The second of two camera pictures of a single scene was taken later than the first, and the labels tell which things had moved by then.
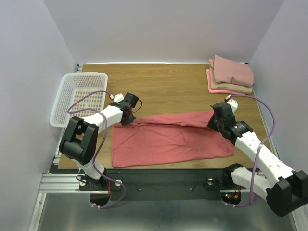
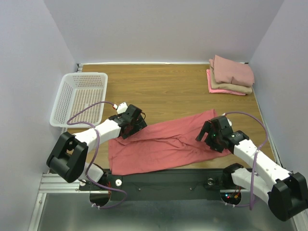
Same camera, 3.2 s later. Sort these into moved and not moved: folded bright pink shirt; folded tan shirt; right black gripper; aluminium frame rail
Moved: right black gripper
Not moved: aluminium frame rail; folded bright pink shirt; folded tan shirt
